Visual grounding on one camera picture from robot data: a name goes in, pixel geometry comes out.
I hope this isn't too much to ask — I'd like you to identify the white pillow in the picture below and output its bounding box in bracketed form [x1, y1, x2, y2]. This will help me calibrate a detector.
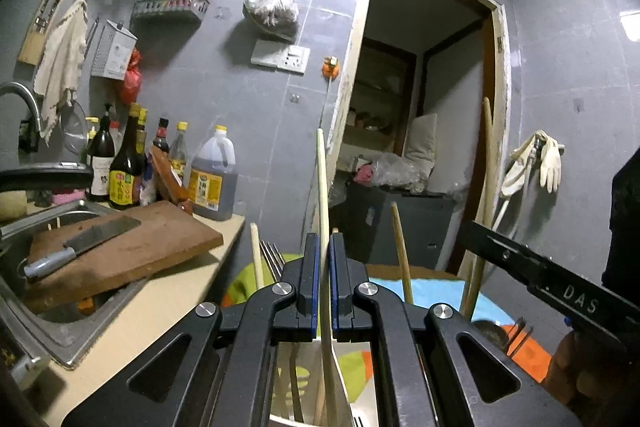
[403, 112, 439, 180]

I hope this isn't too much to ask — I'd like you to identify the large dark oil jug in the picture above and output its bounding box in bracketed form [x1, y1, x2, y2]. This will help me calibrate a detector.
[188, 125, 237, 222]

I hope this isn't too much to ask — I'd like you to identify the round mesh strainer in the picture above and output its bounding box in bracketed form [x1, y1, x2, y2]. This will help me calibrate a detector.
[59, 99, 89, 156]

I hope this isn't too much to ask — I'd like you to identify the pale wooden chopstick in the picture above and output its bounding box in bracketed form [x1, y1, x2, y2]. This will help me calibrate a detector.
[249, 224, 267, 294]

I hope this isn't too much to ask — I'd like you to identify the black pan handle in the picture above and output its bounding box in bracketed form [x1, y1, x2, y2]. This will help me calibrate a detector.
[0, 161, 95, 193]

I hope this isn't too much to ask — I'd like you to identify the dark storage bin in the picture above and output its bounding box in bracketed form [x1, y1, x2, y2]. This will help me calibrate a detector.
[327, 181, 459, 271]

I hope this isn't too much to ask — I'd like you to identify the hanging clear plastic bag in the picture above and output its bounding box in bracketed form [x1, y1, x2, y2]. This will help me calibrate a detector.
[242, 0, 307, 41]

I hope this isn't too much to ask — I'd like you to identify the tan bamboo chopstick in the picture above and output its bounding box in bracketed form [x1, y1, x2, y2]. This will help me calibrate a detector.
[390, 201, 414, 304]

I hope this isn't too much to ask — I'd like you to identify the person's right hand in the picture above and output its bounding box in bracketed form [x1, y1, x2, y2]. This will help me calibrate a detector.
[542, 326, 640, 409]

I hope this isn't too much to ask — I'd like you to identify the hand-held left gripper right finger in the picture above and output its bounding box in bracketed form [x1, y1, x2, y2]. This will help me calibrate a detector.
[330, 233, 583, 427]

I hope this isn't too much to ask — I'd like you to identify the wooden shelf unit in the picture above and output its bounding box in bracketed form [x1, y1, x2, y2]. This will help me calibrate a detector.
[345, 42, 418, 158]

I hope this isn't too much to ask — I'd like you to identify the person's dark clothing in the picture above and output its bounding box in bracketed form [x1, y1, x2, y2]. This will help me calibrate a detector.
[602, 151, 640, 310]

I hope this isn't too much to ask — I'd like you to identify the wooden door frame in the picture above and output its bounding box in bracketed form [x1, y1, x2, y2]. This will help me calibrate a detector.
[305, 0, 512, 275]

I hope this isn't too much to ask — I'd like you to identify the black-capped sauce bottle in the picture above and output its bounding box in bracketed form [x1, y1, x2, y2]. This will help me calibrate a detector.
[152, 117, 170, 153]

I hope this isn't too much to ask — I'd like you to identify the white utensil holder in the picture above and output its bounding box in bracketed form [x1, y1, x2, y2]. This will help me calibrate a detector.
[269, 341, 377, 427]

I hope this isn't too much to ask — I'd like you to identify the brown wooden cutting board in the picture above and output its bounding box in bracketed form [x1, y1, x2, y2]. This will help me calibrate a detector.
[23, 200, 225, 313]

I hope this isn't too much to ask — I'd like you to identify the metal box grater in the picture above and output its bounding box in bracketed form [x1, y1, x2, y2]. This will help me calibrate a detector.
[90, 20, 139, 80]

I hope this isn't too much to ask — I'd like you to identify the beige hanging towel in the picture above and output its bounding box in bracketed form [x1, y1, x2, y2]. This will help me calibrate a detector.
[33, 0, 89, 141]

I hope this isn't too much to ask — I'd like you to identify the flat-tipped wooden chopstick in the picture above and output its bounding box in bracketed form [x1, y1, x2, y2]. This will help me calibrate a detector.
[315, 128, 347, 427]

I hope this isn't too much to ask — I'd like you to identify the crumpled clear plastic bag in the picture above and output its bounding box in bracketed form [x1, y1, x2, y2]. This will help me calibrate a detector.
[349, 151, 434, 196]

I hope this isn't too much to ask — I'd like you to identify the red plastic bag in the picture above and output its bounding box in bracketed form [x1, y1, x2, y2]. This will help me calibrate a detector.
[118, 49, 144, 104]

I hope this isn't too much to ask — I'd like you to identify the metal spoon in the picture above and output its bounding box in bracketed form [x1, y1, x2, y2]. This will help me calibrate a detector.
[472, 319, 506, 344]

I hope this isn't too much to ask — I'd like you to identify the metal faucet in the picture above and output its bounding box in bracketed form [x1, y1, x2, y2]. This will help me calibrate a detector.
[0, 81, 42, 134]

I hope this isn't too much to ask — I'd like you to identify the dark bottle white label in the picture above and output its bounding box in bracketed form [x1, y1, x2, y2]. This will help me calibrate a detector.
[87, 104, 116, 202]

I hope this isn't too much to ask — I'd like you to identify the yellow-capped clear bottle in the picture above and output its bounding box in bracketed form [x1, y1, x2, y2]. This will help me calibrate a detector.
[168, 121, 190, 188]

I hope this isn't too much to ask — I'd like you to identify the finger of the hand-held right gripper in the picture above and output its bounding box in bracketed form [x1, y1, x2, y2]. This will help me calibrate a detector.
[456, 219, 552, 289]

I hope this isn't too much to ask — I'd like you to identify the white rubber glove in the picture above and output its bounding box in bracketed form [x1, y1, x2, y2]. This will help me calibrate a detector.
[538, 134, 566, 194]
[499, 131, 544, 198]

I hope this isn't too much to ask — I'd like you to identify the stainless steel sink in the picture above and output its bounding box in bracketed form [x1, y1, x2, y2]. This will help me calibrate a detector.
[0, 199, 157, 369]

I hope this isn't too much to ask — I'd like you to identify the white wall socket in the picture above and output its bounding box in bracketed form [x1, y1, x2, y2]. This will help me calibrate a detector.
[249, 39, 311, 76]

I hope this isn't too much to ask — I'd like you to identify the grey wall shelf basket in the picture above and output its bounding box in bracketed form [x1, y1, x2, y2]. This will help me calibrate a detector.
[130, 0, 210, 26]

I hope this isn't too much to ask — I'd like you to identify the reddish wooden board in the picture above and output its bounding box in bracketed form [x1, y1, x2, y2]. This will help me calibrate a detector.
[149, 145, 194, 214]

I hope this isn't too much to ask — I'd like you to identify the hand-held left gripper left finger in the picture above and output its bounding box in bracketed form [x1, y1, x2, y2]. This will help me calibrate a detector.
[62, 233, 321, 427]

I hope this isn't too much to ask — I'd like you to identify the hanging wooden board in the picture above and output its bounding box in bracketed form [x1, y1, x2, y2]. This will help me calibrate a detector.
[18, 0, 97, 66]

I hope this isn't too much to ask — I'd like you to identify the metal fork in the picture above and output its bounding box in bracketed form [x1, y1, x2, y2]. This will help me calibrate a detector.
[259, 240, 287, 281]

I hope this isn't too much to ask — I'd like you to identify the cleaver with grey handle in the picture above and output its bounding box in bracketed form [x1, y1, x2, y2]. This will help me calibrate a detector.
[22, 215, 143, 281]

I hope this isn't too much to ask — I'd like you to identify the long thick wooden stick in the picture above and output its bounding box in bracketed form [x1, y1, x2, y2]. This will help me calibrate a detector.
[459, 96, 497, 319]

